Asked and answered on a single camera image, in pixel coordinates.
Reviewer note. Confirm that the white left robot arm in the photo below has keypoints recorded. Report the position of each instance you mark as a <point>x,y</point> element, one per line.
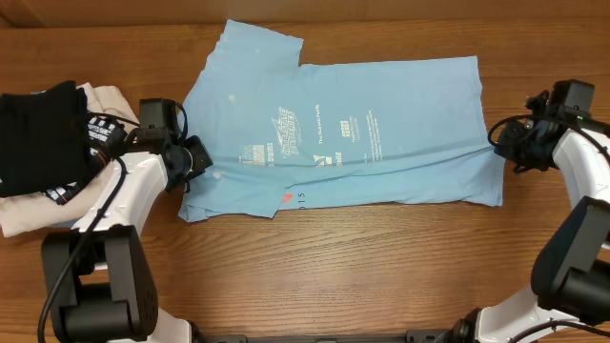
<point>99,283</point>

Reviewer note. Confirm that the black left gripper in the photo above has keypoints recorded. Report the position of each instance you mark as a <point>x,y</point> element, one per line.
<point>201,158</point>

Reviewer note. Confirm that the beige folded garment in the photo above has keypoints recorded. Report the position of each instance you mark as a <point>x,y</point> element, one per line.
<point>30,212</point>

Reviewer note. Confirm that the light blue t-shirt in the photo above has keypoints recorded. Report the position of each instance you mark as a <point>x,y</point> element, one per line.
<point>284,135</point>

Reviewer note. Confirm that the black folded garment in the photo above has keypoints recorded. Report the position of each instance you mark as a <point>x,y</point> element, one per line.
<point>44,140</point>

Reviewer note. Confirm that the black white patterned garment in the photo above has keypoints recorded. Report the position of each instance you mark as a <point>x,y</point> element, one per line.
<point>105,135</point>

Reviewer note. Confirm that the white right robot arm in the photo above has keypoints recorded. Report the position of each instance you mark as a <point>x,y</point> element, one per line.
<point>569,285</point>

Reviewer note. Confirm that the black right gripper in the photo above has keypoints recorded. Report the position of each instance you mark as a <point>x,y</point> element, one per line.
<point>504,149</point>

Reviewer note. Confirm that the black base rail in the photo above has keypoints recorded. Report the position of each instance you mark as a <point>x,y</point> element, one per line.
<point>411,336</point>

